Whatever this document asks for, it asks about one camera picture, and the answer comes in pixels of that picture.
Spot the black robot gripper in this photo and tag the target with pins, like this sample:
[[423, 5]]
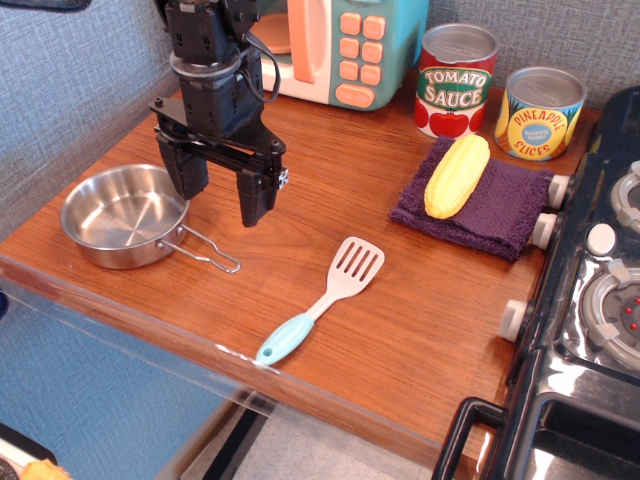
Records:
[[220, 122]]

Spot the small stainless steel pot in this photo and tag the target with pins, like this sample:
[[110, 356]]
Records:
[[131, 216]]

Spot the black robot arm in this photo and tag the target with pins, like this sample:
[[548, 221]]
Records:
[[212, 40]]

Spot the orange microwave turntable plate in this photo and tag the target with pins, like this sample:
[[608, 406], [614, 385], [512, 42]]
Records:
[[273, 30]]

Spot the teal and pink toy microwave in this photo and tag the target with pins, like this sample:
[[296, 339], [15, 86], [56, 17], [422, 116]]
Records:
[[349, 54]]

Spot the yellow toy corn cob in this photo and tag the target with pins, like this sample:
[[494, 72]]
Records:
[[456, 176]]

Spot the tomato sauce can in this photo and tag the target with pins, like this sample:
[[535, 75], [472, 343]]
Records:
[[454, 79]]

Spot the purple folded cloth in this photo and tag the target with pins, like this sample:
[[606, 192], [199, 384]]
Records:
[[499, 216]]

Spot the white stove knob lower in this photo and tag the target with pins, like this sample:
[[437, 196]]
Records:
[[512, 318]]

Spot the white stove knob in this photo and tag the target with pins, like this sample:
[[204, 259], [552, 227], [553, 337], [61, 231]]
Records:
[[557, 190], [512, 318], [543, 230]]

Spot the white stove knob middle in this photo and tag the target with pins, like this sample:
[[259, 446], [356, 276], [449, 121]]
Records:
[[543, 230]]

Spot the pineapple slices can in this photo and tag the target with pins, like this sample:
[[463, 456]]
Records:
[[539, 112]]

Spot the white stove knob upper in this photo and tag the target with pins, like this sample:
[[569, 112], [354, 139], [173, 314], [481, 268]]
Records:
[[557, 190]]

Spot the yellow object at corner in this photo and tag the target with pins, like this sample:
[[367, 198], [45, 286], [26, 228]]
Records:
[[43, 470]]

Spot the black toy stove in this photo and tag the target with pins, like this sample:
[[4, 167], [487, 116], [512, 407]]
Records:
[[572, 410]]

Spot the white spatula with teal handle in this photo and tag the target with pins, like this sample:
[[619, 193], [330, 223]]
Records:
[[352, 269]]

